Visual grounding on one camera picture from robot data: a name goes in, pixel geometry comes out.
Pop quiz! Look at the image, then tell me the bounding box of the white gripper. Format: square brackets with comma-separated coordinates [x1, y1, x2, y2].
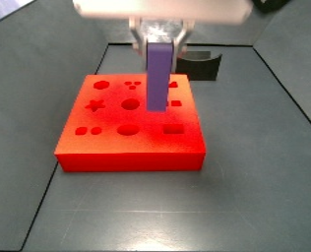
[72, 0, 253, 70]

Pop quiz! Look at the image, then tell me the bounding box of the purple rectangular block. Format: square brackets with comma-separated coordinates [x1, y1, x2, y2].
[146, 42, 173, 112]

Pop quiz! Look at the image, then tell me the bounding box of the black curved fixture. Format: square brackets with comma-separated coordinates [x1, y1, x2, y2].
[175, 51, 222, 81]

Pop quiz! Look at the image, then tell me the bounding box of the red shape-sorting board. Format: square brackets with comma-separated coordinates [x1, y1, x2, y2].
[54, 74, 205, 172]

